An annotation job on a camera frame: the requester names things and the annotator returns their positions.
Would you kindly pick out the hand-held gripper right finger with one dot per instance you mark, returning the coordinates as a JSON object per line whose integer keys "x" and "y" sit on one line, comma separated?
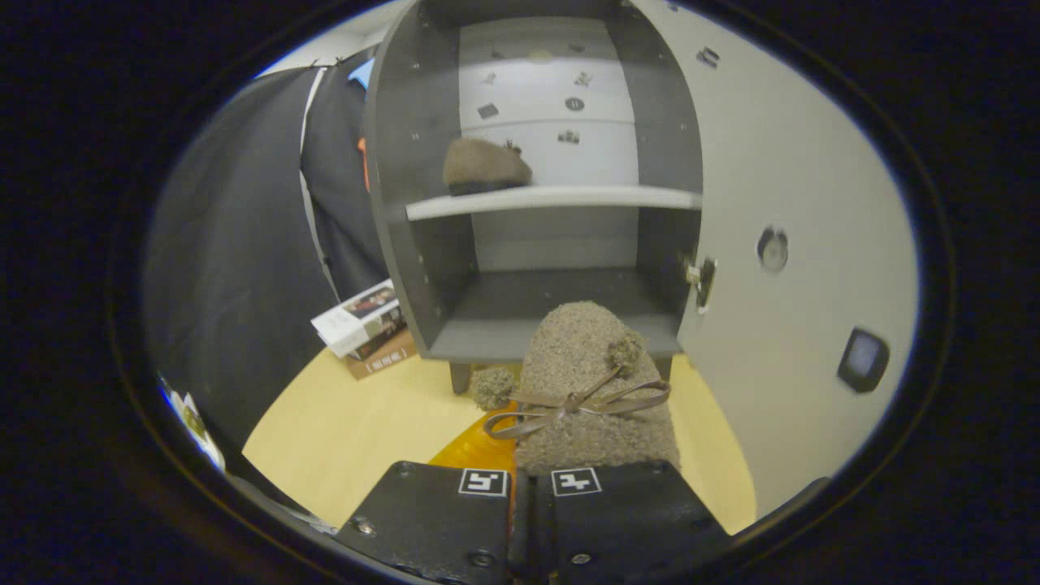
{"x": 626, "y": 520}

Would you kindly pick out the white shoe cabinet door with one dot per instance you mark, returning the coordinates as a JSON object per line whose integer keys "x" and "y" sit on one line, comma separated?
{"x": 796, "y": 162}

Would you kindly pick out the black backdrop cloth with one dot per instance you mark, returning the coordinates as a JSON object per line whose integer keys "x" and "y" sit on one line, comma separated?
{"x": 244, "y": 284}

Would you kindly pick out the brown cover book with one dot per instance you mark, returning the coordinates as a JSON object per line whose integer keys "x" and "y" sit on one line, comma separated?
{"x": 382, "y": 363}

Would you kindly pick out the dark grey shoe cabinet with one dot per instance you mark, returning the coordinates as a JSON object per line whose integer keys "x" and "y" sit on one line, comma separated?
{"x": 422, "y": 244}

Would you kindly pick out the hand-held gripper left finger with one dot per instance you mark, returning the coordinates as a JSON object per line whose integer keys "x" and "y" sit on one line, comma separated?
{"x": 431, "y": 520}

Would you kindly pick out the brown fuzzy shoe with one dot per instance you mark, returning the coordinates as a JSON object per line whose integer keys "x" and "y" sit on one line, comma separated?
{"x": 483, "y": 166}
{"x": 569, "y": 341}

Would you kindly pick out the dark cover book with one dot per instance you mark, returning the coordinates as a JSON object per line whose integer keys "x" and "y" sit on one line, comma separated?
{"x": 383, "y": 337}

